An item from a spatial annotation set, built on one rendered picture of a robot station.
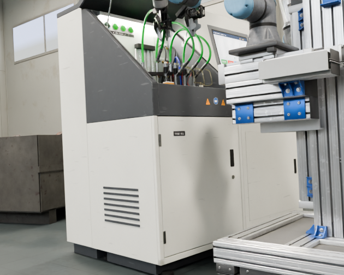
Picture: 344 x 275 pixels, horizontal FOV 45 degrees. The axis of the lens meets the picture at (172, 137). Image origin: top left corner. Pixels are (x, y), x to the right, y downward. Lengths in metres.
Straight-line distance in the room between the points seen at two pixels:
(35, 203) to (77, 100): 1.43
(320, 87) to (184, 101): 0.69
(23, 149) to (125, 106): 1.77
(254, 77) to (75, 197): 1.35
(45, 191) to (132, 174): 1.71
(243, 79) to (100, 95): 0.87
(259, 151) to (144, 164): 0.88
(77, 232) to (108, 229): 0.33
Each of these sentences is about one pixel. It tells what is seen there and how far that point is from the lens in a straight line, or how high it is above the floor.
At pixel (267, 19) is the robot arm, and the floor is 1.15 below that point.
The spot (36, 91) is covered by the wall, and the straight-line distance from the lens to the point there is 8.77.
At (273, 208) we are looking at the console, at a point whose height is 0.20.
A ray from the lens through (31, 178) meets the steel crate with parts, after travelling 3.73.
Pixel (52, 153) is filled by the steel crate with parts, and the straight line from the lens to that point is 3.80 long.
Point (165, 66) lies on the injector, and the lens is 2.44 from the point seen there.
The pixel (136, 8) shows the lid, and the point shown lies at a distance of 2.71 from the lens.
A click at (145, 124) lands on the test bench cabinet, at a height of 0.75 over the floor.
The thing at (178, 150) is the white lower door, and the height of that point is 0.62.
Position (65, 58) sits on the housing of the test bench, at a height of 1.20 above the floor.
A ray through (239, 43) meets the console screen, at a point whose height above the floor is 1.35.
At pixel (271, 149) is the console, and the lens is 2.77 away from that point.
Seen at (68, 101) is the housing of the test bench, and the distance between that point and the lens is 2.61.
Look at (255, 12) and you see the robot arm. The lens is 1.77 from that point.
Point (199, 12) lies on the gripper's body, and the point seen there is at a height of 1.34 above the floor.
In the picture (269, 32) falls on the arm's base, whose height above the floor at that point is 1.09.
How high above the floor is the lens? 0.66
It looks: 1 degrees up
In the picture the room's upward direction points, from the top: 3 degrees counter-clockwise
